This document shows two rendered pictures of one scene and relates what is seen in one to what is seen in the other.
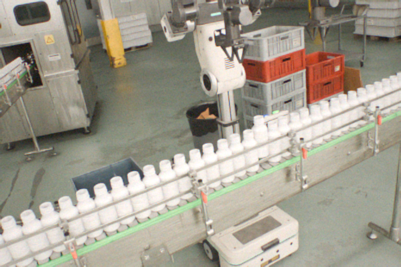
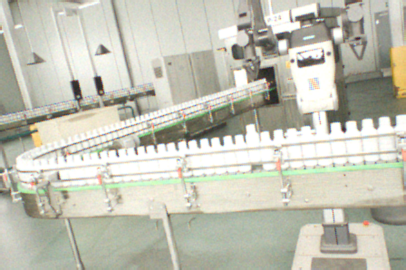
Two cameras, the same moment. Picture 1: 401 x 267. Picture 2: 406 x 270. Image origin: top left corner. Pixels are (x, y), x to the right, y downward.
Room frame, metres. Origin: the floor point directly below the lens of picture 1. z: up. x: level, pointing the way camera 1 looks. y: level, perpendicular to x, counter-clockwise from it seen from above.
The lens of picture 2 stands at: (0.08, -1.27, 1.49)
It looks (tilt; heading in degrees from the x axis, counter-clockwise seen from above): 11 degrees down; 48
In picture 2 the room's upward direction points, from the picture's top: 12 degrees counter-clockwise
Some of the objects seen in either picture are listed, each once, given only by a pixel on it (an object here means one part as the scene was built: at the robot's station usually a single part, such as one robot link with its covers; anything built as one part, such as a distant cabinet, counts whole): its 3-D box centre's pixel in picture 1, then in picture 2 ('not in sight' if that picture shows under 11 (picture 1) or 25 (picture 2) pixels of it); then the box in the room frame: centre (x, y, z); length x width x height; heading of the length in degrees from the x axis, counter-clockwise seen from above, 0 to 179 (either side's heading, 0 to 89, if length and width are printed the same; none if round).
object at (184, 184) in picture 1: (182, 176); (185, 159); (1.14, 0.08, 1.08); 0.06 x 0.06 x 0.17
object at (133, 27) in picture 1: (124, 32); not in sight; (10.99, 1.66, 0.50); 1.24 x 1.03 x 1.00; 118
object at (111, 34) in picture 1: (113, 42); (401, 71); (8.80, 1.64, 0.55); 0.40 x 0.40 x 1.10; 25
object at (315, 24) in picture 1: (321, 31); (358, 48); (1.61, -0.61, 1.44); 0.07 x 0.07 x 0.09; 25
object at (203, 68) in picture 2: not in sight; (202, 91); (6.06, 5.11, 0.96); 0.82 x 0.50 x 1.91; 7
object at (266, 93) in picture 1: (273, 83); not in sight; (3.74, -0.88, 0.55); 0.61 x 0.41 x 0.22; 122
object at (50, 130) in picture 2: not in sight; (87, 149); (2.54, 4.28, 0.59); 1.10 x 0.62 x 1.18; 7
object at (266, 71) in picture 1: (272, 62); not in sight; (3.74, -0.89, 0.78); 0.61 x 0.41 x 0.22; 122
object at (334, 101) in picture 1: (334, 116); (353, 141); (1.46, -0.61, 1.08); 0.06 x 0.06 x 0.17
